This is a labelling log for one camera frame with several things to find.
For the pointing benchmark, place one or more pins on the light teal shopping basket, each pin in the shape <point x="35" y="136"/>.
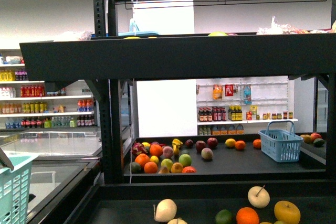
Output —
<point x="15" y="184"/>

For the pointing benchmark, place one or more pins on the left drinks shelf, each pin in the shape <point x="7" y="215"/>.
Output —
<point x="28" y="104"/>

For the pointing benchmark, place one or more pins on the large white pear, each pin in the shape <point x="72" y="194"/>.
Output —
<point x="165" y="210"/>

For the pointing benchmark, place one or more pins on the small blue basket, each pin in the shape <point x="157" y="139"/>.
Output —
<point x="281" y="145"/>

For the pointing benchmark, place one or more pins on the glass top freezer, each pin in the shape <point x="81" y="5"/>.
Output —
<point x="65" y="168"/>

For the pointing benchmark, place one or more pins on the white pear with stem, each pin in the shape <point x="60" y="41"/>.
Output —
<point x="258" y="197"/>

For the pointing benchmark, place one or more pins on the orange near white pear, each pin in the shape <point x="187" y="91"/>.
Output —
<point x="247" y="215"/>

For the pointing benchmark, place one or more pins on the yellow orange apple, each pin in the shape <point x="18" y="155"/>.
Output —
<point x="287" y="212"/>

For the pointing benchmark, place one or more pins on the white wall shelf with bottles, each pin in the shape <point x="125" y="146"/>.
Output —
<point x="243" y="105"/>

